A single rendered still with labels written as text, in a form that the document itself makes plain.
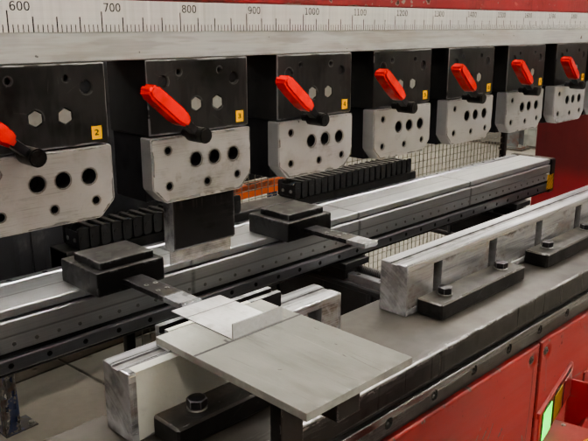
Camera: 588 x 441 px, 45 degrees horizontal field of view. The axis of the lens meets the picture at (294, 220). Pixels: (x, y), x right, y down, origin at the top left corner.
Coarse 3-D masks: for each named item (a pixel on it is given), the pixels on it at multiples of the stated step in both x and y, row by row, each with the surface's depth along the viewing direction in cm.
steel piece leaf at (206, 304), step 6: (204, 300) 101; (210, 300) 101; (216, 300) 101; (222, 300) 101; (228, 300) 101; (186, 306) 99; (192, 306) 99; (198, 306) 99; (204, 306) 99; (210, 306) 99; (216, 306) 99; (174, 312) 97; (180, 312) 97; (186, 312) 97; (192, 312) 97; (198, 312) 97
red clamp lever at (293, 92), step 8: (280, 80) 90; (288, 80) 89; (280, 88) 90; (288, 88) 90; (296, 88) 90; (288, 96) 92; (296, 96) 91; (304, 96) 92; (296, 104) 92; (304, 104) 92; (312, 104) 93; (312, 112) 94; (320, 112) 95; (304, 120) 97; (312, 120) 95; (320, 120) 94; (328, 120) 95
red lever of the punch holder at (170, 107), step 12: (144, 96) 76; (156, 96) 76; (168, 96) 77; (156, 108) 78; (168, 108) 77; (180, 108) 78; (168, 120) 79; (180, 120) 79; (192, 132) 81; (204, 132) 81
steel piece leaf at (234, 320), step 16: (224, 304) 99; (240, 304) 99; (192, 320) 94; (208, 320) 94; (224, 320) 94; (240, 320) 94; (256, 320) 91; (272, 320) 93; (224, 336) 90; (240, 336) 89
